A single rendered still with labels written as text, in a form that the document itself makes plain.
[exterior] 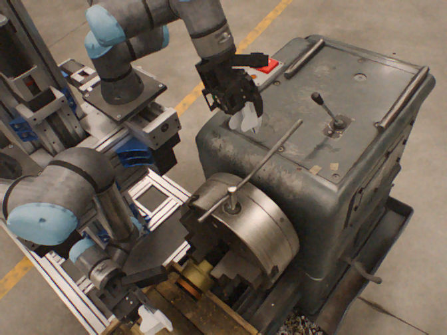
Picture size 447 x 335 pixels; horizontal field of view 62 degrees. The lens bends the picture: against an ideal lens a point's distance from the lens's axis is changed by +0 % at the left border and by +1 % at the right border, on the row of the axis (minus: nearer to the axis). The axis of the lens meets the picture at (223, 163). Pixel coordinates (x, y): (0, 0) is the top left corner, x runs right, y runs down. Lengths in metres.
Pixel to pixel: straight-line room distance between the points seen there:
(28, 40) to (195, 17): 0.74
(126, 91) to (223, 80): 0.64
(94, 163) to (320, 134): 0.56
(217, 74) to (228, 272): 0.48
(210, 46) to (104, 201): 0.48
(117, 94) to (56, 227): 0.66
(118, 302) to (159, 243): 1.12
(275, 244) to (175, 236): 1.22
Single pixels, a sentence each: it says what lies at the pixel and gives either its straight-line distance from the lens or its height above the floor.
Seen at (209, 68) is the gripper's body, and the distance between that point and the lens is 0.71.
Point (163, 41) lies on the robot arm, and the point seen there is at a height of 1.32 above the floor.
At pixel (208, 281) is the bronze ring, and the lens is 0.95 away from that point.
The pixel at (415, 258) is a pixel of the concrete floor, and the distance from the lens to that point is 2.29.
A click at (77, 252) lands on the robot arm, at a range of 1.09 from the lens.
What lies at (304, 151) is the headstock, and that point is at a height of 1.25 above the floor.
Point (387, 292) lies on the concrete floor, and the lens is 2.17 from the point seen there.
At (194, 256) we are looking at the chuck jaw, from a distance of 0.95.
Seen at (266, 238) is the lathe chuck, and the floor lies 1.19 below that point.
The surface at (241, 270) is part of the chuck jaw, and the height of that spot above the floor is 1.11.
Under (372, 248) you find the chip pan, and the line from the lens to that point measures 1.64.
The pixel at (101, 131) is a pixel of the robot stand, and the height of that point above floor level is 1.07.
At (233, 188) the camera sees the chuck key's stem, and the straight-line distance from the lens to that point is 0.80.
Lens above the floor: 1.97
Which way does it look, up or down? 50 degrees down
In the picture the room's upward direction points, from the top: 11 degrees counter-clockwise
